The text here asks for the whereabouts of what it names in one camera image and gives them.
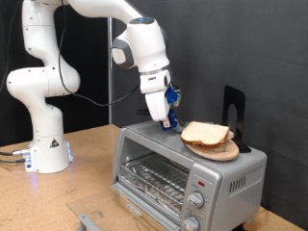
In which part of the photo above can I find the robot base cable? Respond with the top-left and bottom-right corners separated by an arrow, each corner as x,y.
0,158 -> 29,165
0,148 -> 32,157

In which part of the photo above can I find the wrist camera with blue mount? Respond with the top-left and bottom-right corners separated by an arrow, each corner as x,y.
165,86 -> 183,107

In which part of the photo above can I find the vertical metal pole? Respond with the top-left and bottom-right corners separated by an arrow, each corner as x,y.
107,17 -> 115,125

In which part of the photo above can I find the glass oven door with handle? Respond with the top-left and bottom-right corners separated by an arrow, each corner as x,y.
66,182 -> 183,231

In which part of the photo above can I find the silver oven knob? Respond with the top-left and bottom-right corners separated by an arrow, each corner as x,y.
187,191 -> 206,210
181,216 -> 200,231

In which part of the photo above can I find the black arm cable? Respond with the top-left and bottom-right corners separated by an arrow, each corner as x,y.
57,0 -> 141,108

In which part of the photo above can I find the metal oven rack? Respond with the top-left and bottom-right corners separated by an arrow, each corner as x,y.
119,153 -> 191,214

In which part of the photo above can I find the round wooden plate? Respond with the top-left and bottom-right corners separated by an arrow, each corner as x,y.
184,137 -> 241,163

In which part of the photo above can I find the silver toaster oven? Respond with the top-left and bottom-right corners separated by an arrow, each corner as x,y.
112,116 -> 268,231

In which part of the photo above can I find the slotted spatula with blue block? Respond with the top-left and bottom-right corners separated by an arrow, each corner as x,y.
136,108 -> 188,132

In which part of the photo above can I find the black metal bookend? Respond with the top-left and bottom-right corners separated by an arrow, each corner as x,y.
221,85 -> 252,154

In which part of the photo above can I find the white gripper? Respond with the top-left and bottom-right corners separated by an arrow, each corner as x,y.
143,88 -> 173,129

